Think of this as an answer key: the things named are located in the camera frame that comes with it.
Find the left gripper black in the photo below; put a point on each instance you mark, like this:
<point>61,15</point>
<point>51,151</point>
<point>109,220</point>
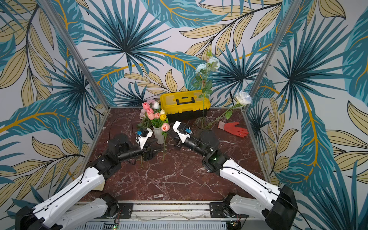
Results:
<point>149,154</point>

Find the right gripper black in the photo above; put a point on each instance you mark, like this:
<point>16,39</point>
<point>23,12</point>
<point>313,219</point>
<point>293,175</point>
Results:
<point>179,139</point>

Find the light pink tulip stem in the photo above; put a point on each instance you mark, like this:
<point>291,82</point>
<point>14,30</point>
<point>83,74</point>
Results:
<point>165,129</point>

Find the light pink rose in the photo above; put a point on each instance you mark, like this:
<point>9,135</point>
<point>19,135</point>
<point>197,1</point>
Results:
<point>148,143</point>

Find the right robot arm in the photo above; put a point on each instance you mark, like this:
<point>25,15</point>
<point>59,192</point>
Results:
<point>275,205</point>

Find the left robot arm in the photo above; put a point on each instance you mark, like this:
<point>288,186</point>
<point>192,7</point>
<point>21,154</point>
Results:
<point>55,214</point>

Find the white ribbed vase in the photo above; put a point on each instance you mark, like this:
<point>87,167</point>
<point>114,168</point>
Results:
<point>158,134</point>

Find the clear glass vase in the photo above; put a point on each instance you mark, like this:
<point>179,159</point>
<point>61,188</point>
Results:
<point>203,123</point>

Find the tulip bouquet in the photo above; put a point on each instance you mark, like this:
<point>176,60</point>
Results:
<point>152,115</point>

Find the yellow black toolbox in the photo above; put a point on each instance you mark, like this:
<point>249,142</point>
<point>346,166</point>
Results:
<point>184,106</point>

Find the red glove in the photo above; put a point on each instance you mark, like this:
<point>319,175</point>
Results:
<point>233,129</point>

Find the white rose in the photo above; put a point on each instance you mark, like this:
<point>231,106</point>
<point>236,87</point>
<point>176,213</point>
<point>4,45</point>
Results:
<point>242,99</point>

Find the pale blue flower stem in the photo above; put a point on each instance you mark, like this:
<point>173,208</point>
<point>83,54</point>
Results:
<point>201,81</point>

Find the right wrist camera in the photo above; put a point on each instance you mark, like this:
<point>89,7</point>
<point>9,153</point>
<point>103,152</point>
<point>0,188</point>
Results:
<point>181,128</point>

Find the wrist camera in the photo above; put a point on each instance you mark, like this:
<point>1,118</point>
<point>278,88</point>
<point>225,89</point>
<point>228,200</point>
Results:
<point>181,128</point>
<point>142,136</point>

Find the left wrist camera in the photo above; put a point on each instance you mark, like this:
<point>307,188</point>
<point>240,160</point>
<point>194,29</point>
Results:
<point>142,136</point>

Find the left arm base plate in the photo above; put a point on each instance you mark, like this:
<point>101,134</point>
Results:
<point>120,210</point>

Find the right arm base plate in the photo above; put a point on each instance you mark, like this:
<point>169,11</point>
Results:
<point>221,210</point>

